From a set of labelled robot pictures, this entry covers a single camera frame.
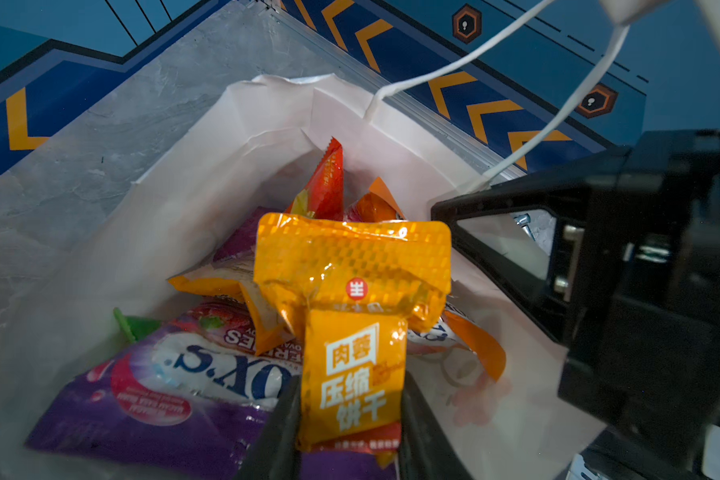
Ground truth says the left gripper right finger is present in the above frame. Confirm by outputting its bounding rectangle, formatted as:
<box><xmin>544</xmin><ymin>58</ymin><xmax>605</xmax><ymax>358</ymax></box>
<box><xmin>398</xmin><ymin>372</ymin><xmax>473</xmax><ymax>480</ymax></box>

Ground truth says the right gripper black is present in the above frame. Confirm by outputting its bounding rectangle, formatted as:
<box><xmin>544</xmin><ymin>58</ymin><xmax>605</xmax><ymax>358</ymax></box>
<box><xmin>431</xmin><ymin>131</ymin><xmax>720</xmax><ymax>466</ymax></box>

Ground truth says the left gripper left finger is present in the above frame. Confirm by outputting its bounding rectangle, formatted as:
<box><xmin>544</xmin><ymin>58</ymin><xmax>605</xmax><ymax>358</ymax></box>
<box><xmin>234</xmin><ymin>376</ymin><xmax>301</xmax><ymax>480</ymax></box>

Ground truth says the purple white snack packet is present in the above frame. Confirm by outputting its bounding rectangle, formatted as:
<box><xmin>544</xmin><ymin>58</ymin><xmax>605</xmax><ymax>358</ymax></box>
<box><xmin>25</xmin><ymin>299</ymin><xmax>399</xmax><ymax>479</ymax></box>

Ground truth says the orange Fox's fruits candy bag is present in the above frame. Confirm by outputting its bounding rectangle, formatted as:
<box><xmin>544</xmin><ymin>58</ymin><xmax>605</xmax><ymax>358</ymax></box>
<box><xmin>344</xmin><ymin>178</ymin><xmax>506</xmax><ymax>381</ymax></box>

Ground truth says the orange small candy packet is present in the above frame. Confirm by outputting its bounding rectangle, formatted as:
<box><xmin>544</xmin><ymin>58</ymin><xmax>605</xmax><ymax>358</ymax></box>
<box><xmin>254</xmin><ymin>213</ymin><xmax>451</xmax><ymax>453</ymax></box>

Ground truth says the purple grape candy bag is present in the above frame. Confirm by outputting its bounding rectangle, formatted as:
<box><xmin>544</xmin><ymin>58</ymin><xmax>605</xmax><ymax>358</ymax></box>
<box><xmin>212</xmin><ymin>207</ymin><xmax>275</xmax><ymax>262</ymax></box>

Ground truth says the red small snack packet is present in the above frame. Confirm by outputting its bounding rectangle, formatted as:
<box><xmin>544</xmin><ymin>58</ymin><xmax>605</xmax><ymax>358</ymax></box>
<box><xmin>286</xmin><ymin>138</ymin><xmax>344</xmax><ymax>221</ymax></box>

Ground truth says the white floral paper bag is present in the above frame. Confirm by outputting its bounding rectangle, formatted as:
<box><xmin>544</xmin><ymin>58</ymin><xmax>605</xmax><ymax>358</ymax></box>
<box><xmin>0</xmin><ymin>0</ymin><xmax>631</xmax><ymax>480</ymax></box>

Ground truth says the clear orange cracker packet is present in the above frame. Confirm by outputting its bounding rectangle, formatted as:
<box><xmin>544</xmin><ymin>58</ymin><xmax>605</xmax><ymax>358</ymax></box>
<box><xmin>168</xmin><ymin>259</ymin><xmax>295</xmax><ymax>355</ymax></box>

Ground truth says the green Lay's chips bag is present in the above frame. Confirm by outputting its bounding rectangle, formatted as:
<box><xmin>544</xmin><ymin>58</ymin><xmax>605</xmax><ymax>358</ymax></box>
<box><xmin>113</xmin><ymin>308</ymin><xmax>163</xmax><ymax>343</ymax></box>

